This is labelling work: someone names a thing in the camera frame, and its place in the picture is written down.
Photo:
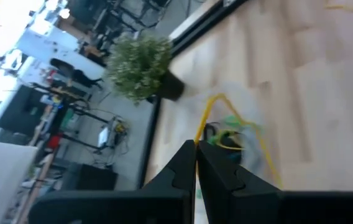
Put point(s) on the round green rubber band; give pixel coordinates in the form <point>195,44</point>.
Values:
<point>232,121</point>

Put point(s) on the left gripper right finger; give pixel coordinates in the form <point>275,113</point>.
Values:
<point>273,208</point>

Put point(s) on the yellow rubber band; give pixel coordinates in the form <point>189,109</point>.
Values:
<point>204,118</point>
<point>226,147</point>

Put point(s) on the black cabinet box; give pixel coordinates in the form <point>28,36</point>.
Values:
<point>89,177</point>

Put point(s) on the clear plastic bin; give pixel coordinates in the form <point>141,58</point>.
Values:
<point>251,149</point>

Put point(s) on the dark cabinet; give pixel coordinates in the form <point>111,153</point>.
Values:
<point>21,109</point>

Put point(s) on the black table frame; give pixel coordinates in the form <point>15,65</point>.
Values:
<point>150,140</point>

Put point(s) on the red object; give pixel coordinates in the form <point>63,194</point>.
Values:
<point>53,141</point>

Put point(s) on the wide black rubber band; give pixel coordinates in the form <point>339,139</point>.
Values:
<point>231,141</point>

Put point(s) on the potted green plant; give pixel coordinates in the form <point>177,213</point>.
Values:
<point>139,65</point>

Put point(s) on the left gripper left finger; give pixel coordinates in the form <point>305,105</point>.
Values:
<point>117,208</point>

